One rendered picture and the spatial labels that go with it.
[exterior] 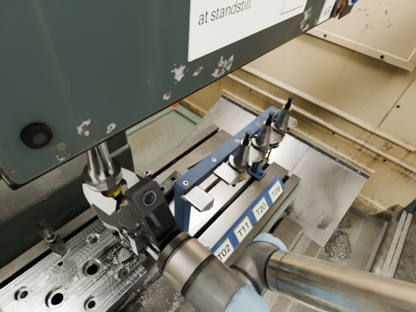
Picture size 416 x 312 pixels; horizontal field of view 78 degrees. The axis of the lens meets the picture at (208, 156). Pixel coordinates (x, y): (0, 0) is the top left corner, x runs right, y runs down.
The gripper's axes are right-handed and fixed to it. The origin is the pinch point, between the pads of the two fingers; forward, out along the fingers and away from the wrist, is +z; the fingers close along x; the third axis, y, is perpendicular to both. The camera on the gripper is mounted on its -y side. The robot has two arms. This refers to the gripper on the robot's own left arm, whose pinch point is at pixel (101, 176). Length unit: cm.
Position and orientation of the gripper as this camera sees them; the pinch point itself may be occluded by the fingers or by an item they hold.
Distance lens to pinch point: 51.8
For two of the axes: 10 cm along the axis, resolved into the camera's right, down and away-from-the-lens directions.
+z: -7.5, -5.3, 3.9
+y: -1.0, 6.8, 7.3
